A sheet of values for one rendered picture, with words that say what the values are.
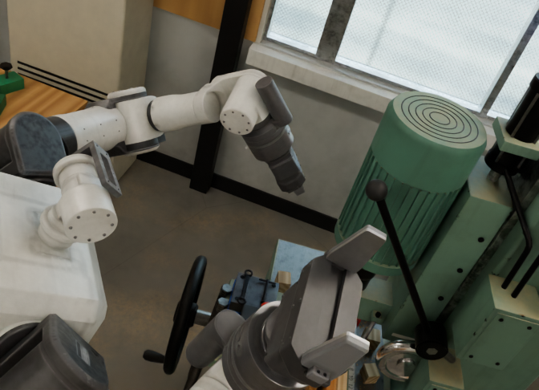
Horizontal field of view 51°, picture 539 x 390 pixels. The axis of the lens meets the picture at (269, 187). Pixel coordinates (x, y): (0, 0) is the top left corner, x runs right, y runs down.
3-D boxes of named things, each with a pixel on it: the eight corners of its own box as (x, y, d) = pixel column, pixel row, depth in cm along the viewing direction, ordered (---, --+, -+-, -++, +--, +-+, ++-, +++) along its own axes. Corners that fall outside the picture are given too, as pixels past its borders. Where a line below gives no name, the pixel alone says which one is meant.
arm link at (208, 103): (264, 122, 105) (204, 131, 112) (277, 91, 111) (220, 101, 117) (249, 95, 101) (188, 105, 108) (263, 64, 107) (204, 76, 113)
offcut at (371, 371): (375, 383, 137) (380, 375, 135) (363, 383, 136) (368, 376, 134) (370, 370, 139) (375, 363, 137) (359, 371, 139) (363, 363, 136)
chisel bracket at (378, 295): (322, 289, 131) (333, 265, 125) (380, 306, 131) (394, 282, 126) (319, 314, 125) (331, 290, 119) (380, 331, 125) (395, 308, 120)
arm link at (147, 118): (218, 132, 116) (146, 142, 125) (207, 81, 114) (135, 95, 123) (188, 143, 107) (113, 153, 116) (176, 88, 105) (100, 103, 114)
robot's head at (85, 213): (46, 250, 73) (80, 203, 69) (35, 195, 79) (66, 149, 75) (94, 257, 77) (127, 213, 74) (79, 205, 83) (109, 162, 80)
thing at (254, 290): (233, 282, 129) (238, 266, 126) (280, 294, 130) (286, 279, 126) (221, 328, 119) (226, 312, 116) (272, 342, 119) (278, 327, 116)
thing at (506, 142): (478, 147, 102) (527, 63, 91) (520, 159, 102) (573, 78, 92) (484, 173, 96) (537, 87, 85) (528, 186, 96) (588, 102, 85)
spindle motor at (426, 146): (335, 204, 121) (389, 78, 102) (414, 226, 122) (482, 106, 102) (330, 263, 108) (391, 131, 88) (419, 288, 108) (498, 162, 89)
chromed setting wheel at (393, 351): (366, 363, 121) (387, 329, 114) (422, 378, 122) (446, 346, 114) (366, 375, 119) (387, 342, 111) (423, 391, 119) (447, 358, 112)
